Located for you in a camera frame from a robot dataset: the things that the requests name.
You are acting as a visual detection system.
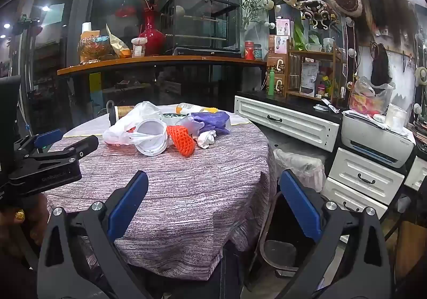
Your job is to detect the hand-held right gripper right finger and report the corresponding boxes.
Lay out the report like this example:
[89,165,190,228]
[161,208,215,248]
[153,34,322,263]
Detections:
[277,170,392,299]

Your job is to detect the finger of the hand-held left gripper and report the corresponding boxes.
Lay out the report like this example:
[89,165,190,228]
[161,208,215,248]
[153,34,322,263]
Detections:
[40,135,100,166]
[17,129,64,156]

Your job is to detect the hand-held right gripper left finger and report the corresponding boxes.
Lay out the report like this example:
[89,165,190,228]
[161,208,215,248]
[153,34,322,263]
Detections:
[37,170,157,299]

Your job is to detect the dark trash bin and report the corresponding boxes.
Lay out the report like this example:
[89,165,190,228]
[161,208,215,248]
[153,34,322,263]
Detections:
[257,190,322,289]

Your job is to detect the red gold patterned canister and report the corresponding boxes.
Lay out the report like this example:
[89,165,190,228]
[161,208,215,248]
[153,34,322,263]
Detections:
[106,101,137,126]

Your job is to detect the white tissue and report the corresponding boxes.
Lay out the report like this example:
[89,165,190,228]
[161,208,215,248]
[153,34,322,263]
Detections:
[195,130,217,149]

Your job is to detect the person's left hand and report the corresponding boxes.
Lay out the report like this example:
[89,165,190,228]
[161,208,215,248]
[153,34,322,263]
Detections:
[0,194,50,253]

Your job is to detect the white plastic bag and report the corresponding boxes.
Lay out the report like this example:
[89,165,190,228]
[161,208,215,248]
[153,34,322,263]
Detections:
[103,101,167,146]

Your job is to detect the bin with clear liner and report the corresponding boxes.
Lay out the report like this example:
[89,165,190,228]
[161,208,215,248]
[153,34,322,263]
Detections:
[274,148,327,193]

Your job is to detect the purple grey tablecloth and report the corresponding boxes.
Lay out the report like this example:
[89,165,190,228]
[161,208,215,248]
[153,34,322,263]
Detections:
[45,104,277,281]

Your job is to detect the white drawer chest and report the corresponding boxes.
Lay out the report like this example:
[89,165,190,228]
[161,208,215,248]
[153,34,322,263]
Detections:
[322,147,414,216]

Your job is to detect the orange foam net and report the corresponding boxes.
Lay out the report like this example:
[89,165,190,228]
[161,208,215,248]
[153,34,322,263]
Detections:
[166,125,196,157]

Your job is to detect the white wide drawer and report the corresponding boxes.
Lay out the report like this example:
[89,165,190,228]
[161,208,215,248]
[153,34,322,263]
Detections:
[234,95,340,153]

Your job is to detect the patterned glass bowl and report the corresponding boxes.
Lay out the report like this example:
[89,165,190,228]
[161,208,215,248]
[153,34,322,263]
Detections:
[77,35,112,63]

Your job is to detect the white printer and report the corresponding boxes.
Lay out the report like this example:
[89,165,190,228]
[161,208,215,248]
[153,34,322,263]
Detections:
[341,110,416,169]

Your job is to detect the yellow snack bag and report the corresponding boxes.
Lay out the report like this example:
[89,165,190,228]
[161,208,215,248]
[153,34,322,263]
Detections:
[106,24,132,59]

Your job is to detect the wooden counter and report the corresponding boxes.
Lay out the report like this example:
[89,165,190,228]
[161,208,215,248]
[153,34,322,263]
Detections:
[57,55,267,77]

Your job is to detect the white bottle orange label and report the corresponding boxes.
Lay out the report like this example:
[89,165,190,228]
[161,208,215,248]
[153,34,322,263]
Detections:
[176,102,205,114]

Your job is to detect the white snack cup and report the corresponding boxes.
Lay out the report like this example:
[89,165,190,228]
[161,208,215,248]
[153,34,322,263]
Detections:
[131,37,148,58]

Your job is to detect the brown cardboard box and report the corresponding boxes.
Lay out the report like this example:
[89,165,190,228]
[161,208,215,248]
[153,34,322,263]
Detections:
[383,219,427,280]

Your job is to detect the white narrow drawer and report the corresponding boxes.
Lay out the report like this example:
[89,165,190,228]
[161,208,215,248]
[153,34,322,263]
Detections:
[404,156,427,191]

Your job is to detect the brown box white logo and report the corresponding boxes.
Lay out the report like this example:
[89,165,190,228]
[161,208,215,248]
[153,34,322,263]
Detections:
[267,54,289,74]
[267,73,287,98]

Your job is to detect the clear bag of snacks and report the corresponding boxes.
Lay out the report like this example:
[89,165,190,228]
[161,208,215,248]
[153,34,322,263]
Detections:
[349,76,396,116]

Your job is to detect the green bottle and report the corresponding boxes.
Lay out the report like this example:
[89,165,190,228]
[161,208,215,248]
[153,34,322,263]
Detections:
[267,67,277,99]

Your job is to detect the red vase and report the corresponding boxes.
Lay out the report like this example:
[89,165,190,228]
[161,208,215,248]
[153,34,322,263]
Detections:
[138,8,166,57]

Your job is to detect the white dark pouch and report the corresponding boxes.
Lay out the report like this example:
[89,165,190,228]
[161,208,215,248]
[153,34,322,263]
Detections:
[299,62,319,97]

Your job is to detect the white plastic container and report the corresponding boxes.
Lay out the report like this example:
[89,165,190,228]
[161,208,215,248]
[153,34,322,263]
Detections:
[385,103,408,129]

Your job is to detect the wooden shelf rack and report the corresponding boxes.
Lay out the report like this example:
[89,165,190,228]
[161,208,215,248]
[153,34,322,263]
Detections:
[286,41,347,103]

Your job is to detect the glass display case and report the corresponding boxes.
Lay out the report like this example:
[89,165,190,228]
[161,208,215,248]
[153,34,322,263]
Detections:
[159,0,241,54]

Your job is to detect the pink white box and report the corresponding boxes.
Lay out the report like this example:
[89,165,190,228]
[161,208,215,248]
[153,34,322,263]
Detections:
[275,18,295,36]

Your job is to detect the brown ornate headpiece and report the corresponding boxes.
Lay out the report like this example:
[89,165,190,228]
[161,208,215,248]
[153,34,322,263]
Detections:
[297,0,337,29]

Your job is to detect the hanging brown wigs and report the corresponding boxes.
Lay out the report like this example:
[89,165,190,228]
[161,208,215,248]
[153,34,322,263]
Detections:
[347,0,414,49]

